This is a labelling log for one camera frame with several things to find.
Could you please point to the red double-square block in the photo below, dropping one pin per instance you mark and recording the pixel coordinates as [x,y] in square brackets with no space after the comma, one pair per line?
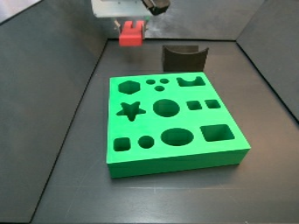
[132,33]

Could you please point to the black curved stand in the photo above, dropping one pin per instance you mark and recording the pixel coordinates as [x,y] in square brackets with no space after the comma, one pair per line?
[184,58]

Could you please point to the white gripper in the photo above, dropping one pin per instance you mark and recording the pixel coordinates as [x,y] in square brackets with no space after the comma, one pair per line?
[120,8]

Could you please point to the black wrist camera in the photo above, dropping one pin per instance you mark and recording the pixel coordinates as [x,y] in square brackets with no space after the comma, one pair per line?
[156,6]

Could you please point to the green foam shape board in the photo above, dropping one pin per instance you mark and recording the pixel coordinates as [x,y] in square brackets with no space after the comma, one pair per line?
[168,125]

